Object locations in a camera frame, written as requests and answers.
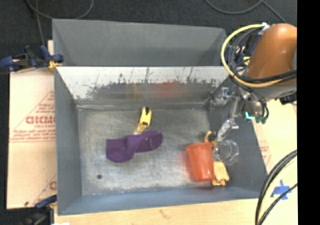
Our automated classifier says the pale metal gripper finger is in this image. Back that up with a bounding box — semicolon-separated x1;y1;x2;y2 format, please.
215;117;240;143
207;87;237;110

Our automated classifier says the small yellow and black toy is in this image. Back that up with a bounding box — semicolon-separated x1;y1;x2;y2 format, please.
203;130;218;144

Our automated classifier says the clear glass cup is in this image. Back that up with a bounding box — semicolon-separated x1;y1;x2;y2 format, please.
212;139;241;167

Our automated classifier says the orange plastic cup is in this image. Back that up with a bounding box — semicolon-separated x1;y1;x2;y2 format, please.
184;141;217;183

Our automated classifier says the pale wooden toy car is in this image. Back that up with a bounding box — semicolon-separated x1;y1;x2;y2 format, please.
210;161;231;187

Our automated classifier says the yellow and black tool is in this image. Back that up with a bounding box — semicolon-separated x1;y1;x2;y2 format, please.
134;106;153;135

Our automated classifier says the grey metal bin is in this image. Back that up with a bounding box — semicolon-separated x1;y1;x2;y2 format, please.
51;18;270;216

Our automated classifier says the purple cloth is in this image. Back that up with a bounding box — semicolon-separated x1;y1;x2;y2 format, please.
105;129;165;164

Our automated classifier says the cardboard board with red print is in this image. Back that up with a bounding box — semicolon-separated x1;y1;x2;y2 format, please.
5;39;275;210

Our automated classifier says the black cylinder on white bracket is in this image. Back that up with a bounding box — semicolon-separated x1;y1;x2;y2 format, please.
278;93;298;106

